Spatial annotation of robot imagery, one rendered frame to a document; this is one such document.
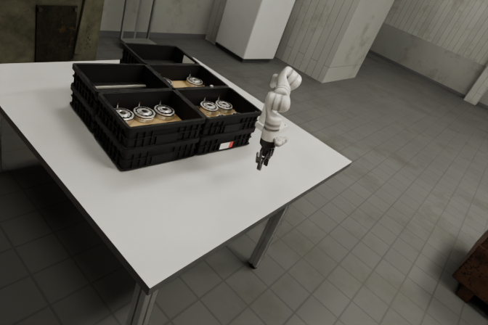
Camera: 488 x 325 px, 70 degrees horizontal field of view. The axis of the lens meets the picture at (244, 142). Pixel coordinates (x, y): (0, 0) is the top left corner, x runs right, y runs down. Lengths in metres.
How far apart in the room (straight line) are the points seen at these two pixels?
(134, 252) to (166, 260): 0.11
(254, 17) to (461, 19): 6.53
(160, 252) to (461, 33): 10.14
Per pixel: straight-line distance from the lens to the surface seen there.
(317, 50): 6.39
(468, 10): 10.86
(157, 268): 1.27
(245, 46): 5.70
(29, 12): 3.35
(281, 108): 1.45
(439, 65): 10.89
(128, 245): 1.32
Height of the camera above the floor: 1.70
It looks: 29 degrees down
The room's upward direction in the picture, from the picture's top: 21 degrees clockwise
